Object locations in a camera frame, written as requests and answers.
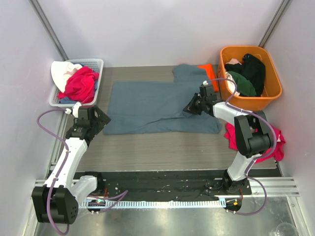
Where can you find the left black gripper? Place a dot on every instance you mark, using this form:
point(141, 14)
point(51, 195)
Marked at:
point(93, 117)

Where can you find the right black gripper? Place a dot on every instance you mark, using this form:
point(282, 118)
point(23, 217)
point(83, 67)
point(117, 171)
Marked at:
point(197, 103)

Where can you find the orange t shirt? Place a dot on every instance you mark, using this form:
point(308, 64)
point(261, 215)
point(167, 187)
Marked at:
point(211, 75)

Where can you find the grey-blue t shirt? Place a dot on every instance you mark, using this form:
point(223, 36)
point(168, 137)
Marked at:
point(155, 107)

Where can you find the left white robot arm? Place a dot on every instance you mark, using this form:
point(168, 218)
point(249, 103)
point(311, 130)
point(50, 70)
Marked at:
point(58, 199)

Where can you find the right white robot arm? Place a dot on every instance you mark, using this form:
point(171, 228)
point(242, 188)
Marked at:
point(255, 137)

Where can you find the blue cloth in basket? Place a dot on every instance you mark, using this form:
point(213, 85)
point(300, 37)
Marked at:
point(66, 100)

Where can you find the white garment in tub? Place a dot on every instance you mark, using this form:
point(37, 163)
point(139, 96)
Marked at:
point(231, 85)

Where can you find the pink shirt in basket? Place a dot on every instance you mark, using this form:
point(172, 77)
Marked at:
point(81, 87)

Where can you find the white perforated basket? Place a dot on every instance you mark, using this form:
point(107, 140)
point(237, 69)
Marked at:
point(95, 64)

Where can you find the dark green garment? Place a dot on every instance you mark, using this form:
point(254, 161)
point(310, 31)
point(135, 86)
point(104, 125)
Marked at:
point(244, 86)

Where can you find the orange plastic tub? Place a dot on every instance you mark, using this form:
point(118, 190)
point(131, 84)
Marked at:
point(272, 86)

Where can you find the white cloth in basket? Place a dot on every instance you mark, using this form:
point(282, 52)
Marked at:
point(61, 71)

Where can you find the black garment in tub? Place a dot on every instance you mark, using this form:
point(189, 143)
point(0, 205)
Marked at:
point(253, 70)

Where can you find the pink shirt on table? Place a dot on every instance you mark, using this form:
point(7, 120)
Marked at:
point(278, 153)

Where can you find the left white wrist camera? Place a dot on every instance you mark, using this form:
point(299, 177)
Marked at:
point(74, 110)

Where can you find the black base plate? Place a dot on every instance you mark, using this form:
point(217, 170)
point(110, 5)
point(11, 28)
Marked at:
point(165, 186)

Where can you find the white slotted cable duct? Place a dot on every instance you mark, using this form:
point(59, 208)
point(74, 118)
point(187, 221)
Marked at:
point(87, 203)

